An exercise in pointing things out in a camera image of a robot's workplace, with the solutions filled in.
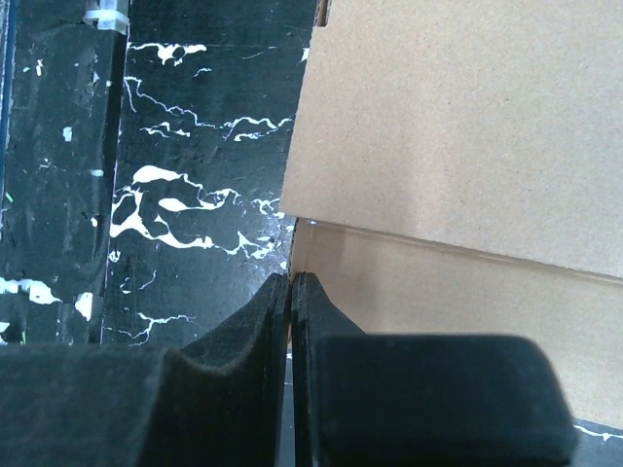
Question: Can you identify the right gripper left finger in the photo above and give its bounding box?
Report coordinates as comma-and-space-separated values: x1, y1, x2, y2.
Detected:
1, 274, 289, 466

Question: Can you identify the cardboard box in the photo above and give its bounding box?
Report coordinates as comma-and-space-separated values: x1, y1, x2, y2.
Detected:
280, 1, 622, 427

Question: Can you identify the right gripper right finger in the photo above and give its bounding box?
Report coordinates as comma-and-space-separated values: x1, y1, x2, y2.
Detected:
291, 272, 578, 466

